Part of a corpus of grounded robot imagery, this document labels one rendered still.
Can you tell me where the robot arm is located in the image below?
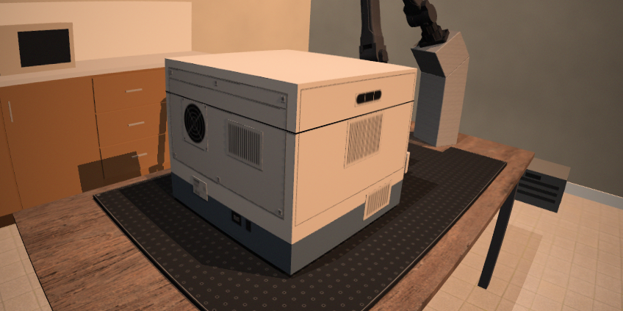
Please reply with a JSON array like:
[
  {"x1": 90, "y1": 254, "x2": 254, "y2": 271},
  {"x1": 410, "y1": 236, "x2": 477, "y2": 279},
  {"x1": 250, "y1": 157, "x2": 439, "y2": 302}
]
[{"x1": 359, "y1": 0, "x2": 450, "y2": 63}]

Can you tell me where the beige benchtop instrument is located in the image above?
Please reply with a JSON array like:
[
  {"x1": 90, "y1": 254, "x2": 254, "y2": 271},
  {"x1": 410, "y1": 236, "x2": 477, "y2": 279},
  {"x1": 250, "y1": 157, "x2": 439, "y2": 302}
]
[{"x1": 165, "y1": 49, "x2": 417, "y2": 275}]

